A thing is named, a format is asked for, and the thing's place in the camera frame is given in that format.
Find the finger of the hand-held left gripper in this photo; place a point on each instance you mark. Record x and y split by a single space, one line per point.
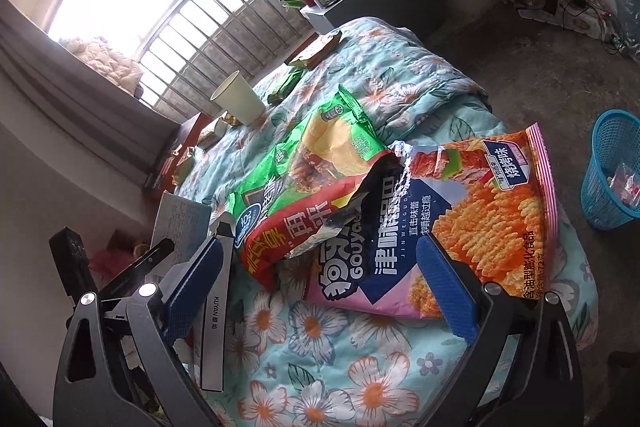
135 269

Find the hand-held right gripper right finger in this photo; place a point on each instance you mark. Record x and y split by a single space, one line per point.
450 292

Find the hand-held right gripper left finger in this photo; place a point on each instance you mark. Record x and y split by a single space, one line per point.
195 287

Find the orange and pink snack bag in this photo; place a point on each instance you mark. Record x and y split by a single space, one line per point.
475 217

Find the blue mesh waste basket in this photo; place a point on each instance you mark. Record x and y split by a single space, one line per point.
597 187

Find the green potato chips bag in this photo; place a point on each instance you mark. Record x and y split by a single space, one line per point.
325 142

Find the white cardboard box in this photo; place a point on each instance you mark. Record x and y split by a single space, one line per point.
212 322

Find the yellow snack packet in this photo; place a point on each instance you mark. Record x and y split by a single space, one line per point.
184 162

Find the floral turquoise blanket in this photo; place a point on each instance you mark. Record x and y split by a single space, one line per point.
320 357

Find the pale wrapped biscuit block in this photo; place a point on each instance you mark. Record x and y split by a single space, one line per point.
214 134

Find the orange-yellow snack packet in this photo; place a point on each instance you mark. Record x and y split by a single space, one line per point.
231 119

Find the grey curtain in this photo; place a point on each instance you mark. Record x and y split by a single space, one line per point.
60 77

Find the white paper cup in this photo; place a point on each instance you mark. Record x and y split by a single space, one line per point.
240 102

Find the cream quilted jacket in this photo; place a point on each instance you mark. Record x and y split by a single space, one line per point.
107 62

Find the small green snack packet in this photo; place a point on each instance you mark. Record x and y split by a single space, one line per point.
285 86

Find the orange-brown snack packet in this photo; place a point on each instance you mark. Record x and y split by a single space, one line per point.
317 49

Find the metal window railing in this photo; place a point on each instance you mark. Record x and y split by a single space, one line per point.
235 9

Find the large clear water bottle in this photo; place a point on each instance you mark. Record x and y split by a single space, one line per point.
627 2

